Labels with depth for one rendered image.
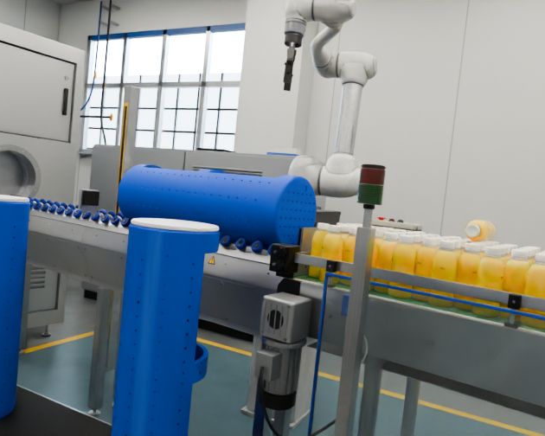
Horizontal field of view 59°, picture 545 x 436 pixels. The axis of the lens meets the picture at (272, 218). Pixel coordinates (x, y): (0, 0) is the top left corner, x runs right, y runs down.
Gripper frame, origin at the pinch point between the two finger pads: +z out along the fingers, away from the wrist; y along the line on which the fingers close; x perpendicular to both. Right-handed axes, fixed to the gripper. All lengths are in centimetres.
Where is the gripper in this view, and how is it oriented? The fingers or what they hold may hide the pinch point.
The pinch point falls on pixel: (286, 84)
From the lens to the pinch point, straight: 211.6
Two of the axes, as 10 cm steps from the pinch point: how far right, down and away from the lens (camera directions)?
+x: -9.9, -1.4, 0.3
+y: 0.3, -0.2, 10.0
